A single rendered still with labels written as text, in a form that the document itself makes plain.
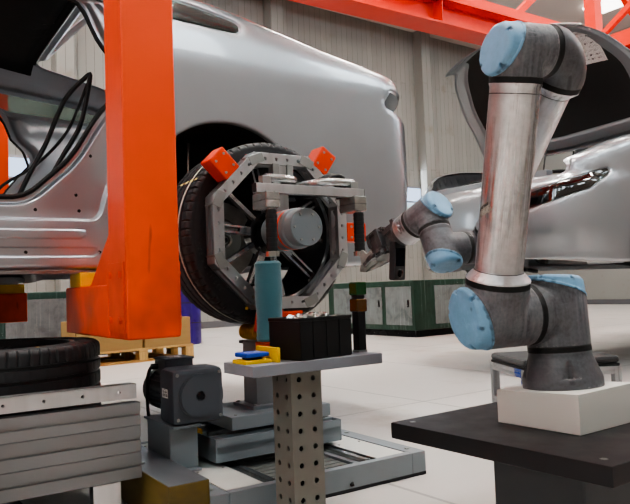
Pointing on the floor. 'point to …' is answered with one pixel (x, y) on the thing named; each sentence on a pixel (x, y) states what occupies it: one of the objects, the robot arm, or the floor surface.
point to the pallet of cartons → (139, 346)
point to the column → (299, 438)
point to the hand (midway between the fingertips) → (364, 271)
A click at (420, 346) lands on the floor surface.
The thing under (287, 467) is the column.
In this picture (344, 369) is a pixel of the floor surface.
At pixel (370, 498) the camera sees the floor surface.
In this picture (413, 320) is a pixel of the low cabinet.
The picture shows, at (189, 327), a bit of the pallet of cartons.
